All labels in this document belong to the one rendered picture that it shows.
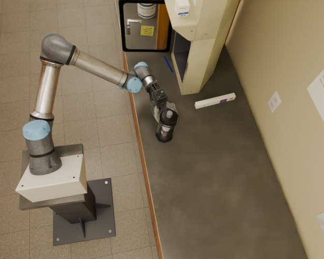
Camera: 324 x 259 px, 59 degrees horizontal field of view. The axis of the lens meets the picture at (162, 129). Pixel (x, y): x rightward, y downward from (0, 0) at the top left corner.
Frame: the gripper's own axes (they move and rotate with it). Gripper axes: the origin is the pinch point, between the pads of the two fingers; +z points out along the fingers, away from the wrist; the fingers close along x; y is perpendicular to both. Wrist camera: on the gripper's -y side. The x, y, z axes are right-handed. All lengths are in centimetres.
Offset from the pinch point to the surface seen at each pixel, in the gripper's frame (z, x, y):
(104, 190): -11, -43, -114
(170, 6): -37, 16, 36
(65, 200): 12, -62, -21
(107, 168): -29, -33, -115
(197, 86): -18.8, 30.6, -12.6
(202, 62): -19.2, 29.6, 9.3
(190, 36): -22.1, 19.4, 29.6
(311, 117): 36, 51, 23
